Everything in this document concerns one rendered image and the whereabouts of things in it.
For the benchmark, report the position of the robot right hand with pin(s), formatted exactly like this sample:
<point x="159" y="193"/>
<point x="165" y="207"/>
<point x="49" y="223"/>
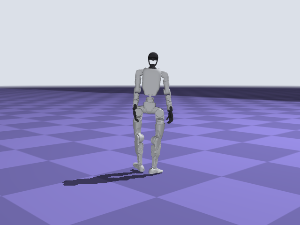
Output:
<point x="170" y="115"/>

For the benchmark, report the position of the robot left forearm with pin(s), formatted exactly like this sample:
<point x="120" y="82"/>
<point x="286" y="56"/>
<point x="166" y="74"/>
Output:
<point x="136" y="98"/>

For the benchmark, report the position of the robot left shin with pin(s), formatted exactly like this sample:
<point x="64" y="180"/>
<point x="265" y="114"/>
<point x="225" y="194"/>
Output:
<point x="138" y="150"/>

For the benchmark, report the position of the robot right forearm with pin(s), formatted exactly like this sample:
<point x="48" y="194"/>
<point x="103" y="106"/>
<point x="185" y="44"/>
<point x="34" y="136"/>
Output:
<point x="168" y="101"/>

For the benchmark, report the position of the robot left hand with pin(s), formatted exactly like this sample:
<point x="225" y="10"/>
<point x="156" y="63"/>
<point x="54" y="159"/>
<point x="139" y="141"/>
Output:
<point x="134" y="112"/>

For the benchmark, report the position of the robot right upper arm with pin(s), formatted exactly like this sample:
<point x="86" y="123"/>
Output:
<point x="165" y="82"/>

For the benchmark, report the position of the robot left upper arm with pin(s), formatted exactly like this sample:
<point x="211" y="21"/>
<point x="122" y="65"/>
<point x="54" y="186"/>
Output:
<point x="138" y="80"/>

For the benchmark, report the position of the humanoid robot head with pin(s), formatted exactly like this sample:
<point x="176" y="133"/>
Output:
<point x="152" y="56"/>

